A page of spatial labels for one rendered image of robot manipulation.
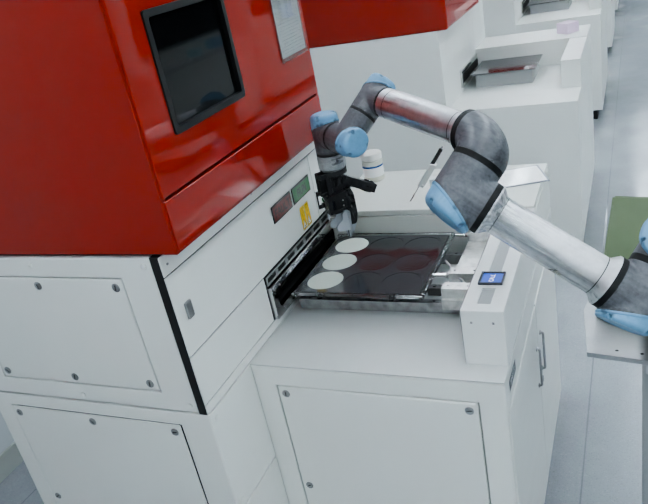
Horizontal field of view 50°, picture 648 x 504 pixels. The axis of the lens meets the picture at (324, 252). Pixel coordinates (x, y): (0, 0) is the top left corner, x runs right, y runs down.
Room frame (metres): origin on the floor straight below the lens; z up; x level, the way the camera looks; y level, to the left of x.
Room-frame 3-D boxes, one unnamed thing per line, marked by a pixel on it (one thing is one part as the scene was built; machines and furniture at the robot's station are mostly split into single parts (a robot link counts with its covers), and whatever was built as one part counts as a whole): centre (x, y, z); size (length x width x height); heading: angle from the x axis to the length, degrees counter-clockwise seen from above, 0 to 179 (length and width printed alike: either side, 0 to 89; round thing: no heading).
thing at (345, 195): (1.80, -0.06, 1.11); 0.09 x 0.08 x 0.12; 114
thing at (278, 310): (1.82, 0.06, 0.89); 0.44 x 0.02 x 0.10; 153
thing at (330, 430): (1.77, -0.26, 0.41); 0.97 x 0.64 x 0.82; 153
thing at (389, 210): (2.04, -0.40, 0.89); 0.62 x 0.35 x 0.14; 63
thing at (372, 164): (2.24, -0.22, 1.01); 0.07 x 0.07 x 0.10
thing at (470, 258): (1.64, -0.38, 0.87); 0.36 x 0.08 x 0.03; 153
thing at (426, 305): (1.61, -0.13, 0.84); 0.50 x 0.02 x 0.03; 63
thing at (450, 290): (1.50, -0.31, 0.89); 0.08 x 0.03 x 0.03; 63
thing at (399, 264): (1.74, -0.13, 0.90); 0.34 x 0.34 x 0.01; 63
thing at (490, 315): (1.52, -0.43, 0.89); 0.55 x 0.09 x 0.14; 153
